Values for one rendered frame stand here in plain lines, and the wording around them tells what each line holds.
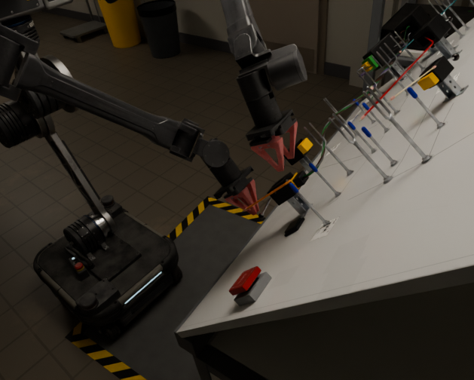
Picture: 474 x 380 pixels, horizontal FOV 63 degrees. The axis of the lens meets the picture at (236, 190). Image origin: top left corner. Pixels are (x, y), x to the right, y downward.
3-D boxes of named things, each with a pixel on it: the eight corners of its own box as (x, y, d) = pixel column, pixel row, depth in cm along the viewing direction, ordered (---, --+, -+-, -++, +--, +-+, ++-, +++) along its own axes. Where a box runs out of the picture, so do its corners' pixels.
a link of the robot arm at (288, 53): (251, 62, 83) (232, 37, 76) (303, 41, 79) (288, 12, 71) (257, 110, 79) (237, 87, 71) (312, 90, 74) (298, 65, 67)
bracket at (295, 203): (306, 208, 89) (291, 192, 88) (313, 203, 87) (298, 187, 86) (298, 219, 85) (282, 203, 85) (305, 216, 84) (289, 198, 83)
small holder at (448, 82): (483, 68, 73) (459, 39, 72) (460, 96, 70) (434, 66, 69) (463, 79, 77) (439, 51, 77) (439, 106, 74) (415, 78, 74)
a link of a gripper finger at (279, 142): (304, 157, 81) (288, 116, 78) (291, 174, 76) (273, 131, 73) (276, 161, 85) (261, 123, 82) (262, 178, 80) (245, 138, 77)
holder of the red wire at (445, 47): (476, 32, 101) (450, 1, 100) (456, 58, 96) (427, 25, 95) (460, 44, 106) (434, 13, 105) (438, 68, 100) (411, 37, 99)
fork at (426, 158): (430, 160, 57) (367, 88, 55) (420, 166, 58) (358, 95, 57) (434, 154, 58) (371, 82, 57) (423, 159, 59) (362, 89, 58)
